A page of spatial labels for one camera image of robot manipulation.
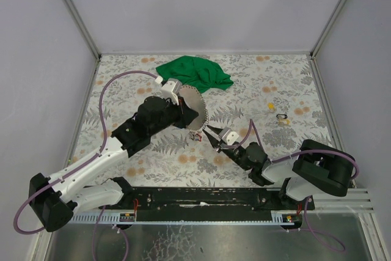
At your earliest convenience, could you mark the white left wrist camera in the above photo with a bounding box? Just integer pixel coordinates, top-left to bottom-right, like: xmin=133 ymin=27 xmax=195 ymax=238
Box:
xmin=155 ymin=76 xmax=182 ymax=105

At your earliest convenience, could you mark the metal key organizer blue handle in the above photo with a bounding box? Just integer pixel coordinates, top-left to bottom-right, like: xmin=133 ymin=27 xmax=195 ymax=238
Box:
xmin=179 ymin=85 xmax=208 ymax=131

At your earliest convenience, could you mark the aluminium corner post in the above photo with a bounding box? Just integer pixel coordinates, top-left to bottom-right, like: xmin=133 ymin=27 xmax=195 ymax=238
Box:
xmin=62 ymin=0 xmax=101 ymax=60
xmin=310 ymin=0 xmax=348 ymax=60

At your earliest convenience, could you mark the red key tag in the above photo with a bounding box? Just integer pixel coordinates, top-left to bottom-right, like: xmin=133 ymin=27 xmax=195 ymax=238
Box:
xmin=189 ymin=133 xmax=202 ymax=142

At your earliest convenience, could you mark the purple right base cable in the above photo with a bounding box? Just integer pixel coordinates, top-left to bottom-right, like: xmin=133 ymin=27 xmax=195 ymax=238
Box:
xmin=301 ymin=198 xmax=347 ymax=254

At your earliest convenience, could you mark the white slotted cable duct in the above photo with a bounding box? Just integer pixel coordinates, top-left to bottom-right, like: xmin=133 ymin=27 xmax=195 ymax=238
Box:
xmin=70 ymin=207 xmax=302 ymax=226

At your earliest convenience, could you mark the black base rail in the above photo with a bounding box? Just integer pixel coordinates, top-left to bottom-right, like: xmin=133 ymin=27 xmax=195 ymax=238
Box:
xmin=106 ymin=187 xmax=315 ymax=213

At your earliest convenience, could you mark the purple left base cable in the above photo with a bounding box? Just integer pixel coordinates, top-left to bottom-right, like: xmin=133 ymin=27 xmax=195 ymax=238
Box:
xmin=92 ymin=205 xmax=129 ymax=261

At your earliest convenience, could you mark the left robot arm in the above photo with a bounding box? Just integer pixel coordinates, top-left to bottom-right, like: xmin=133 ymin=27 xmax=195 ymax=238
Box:
xmin=29 ymin=96 xmax=206 ymax=232

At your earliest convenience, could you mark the aluminium corner post left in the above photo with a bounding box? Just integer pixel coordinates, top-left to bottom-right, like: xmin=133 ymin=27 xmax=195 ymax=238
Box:
xmin=62 ymin=0 xmax=101 ymax=60

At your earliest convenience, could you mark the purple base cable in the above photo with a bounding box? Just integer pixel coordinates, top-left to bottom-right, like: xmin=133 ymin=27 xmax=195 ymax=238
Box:
xmin=92 ymin=205 xmax=129 ymax=261
xmin=301 ymin=198 xmax=347 ymax=254

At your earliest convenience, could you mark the key with black tag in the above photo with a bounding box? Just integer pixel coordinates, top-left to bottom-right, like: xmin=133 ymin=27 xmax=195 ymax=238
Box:
xmin=276 ymin=114 xmax=290 ymax=126

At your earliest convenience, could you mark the aluminium corner post right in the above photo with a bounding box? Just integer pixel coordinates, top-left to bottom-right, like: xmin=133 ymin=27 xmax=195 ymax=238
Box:
xmin=310 ymin=0 xmax=348 ymax=60

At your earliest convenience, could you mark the green crumpled cloth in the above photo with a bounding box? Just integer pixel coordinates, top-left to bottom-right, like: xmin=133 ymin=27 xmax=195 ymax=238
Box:
xmin=156 ymin=56 xmax=234 ymax=94

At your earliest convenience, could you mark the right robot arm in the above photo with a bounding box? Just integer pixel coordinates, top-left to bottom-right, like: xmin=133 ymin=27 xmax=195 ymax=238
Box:
xmin=204 ymin=126 xmax=359 ymax=210

